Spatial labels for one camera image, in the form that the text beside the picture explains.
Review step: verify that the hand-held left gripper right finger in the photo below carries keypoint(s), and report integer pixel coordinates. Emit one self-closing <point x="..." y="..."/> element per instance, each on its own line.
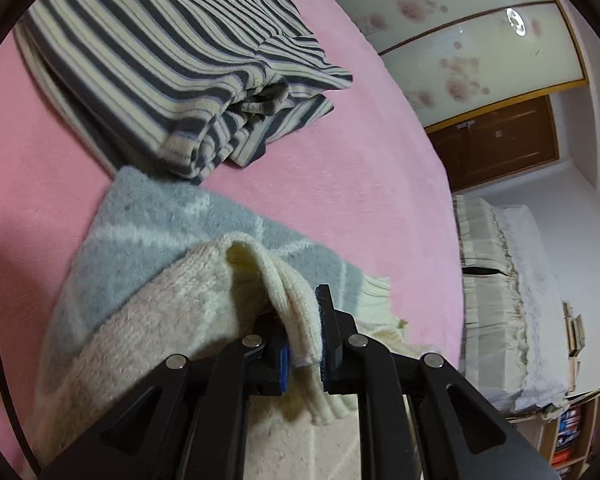
<point x="325" y="360"/>

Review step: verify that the brown wooden door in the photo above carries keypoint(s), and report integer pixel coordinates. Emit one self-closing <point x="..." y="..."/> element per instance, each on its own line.
<point x="500" y="145"/>

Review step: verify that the diamond pattern knit sweater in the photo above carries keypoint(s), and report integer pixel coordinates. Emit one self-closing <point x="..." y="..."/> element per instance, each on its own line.
<point x="145" y="270"/>

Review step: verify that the pink fleece bed blanket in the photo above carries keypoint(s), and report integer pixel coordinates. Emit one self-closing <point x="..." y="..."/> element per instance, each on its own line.
<point x="355" y="185"/>

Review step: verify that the striped folded garment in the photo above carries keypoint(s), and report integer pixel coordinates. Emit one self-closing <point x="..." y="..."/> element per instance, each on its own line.
<point x="155" y="60"/>

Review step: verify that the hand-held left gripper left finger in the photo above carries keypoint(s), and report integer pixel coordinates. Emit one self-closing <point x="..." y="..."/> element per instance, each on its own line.
<point x="281" y="360"/>

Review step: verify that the floral sliding door wardrobe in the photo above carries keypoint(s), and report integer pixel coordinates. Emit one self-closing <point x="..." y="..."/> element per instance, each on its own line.
<point x="455" y="60"/>

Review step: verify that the stack of books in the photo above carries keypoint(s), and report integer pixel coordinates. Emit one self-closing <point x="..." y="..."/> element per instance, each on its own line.
<point x="575" y="340"/>

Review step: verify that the wooden bookshelf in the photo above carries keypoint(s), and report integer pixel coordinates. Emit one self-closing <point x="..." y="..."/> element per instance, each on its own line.
<point x="570" y="435"/>

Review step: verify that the white lace cover cloth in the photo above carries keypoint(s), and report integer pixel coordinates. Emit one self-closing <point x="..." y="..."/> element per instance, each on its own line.
<point x="540" y="310"/>

